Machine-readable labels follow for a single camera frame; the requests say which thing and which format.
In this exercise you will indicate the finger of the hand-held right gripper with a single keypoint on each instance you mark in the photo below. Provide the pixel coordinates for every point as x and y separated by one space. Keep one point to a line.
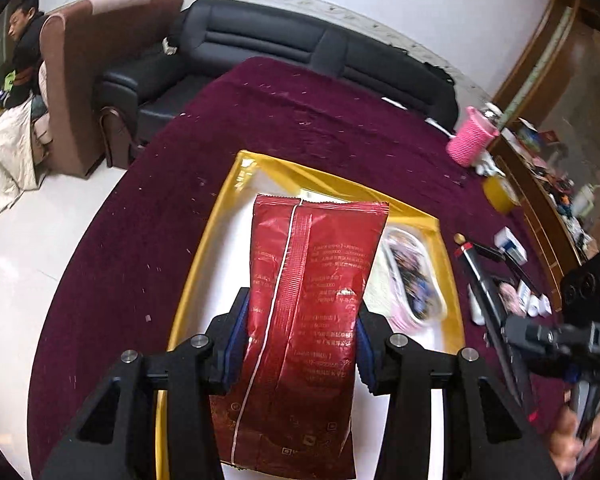
545 340

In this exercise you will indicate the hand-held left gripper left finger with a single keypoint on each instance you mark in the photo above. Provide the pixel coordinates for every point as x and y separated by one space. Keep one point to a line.
232 360

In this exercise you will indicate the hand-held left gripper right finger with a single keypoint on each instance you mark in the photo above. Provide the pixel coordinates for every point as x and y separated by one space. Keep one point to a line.
365 360

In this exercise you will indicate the red snack packet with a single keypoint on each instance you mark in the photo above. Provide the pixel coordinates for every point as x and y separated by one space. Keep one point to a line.
300 310

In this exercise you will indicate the yellow tray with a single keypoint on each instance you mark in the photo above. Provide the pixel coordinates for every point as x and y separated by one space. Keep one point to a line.
200 280

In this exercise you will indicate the black stick with wooden knob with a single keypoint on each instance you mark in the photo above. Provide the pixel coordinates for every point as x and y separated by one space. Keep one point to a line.
480 280

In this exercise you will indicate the person's right hand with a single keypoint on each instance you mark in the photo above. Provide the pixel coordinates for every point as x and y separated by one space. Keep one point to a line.
565 442

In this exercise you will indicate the small white box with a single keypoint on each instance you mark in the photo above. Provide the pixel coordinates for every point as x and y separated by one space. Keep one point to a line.
535 302

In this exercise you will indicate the white and blue box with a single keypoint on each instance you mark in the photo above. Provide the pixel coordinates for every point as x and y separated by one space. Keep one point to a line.
510 245

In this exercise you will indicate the oval pink white packet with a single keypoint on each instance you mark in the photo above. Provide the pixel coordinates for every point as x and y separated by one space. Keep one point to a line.
415 280

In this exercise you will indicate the wooden cabinet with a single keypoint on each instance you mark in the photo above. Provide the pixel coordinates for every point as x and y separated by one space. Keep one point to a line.
530 200

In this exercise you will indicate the yellow tape roll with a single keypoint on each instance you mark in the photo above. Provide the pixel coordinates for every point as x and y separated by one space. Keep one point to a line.
497 195

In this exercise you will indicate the maroon table cloth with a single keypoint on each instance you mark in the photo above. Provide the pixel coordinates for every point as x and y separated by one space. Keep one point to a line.
130 260

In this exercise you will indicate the white crumpled plastic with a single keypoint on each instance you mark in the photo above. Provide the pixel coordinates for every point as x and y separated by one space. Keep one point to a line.
487 165

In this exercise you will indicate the pink woven basket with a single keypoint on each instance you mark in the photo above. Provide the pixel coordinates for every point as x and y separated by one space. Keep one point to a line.
467 137

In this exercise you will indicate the brown leather bag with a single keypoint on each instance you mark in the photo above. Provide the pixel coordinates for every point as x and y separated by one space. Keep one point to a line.
115 135

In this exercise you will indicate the white blanket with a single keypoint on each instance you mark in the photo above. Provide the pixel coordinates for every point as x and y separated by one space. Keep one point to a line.
7 160

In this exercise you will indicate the brown armchair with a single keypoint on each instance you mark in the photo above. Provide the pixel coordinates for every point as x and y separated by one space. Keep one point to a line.
75 85

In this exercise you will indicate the small white cloth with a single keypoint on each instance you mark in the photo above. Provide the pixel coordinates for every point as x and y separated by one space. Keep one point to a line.
170 46

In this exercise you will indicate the black leather sofa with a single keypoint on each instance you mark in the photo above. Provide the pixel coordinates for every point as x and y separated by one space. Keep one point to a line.
260 35

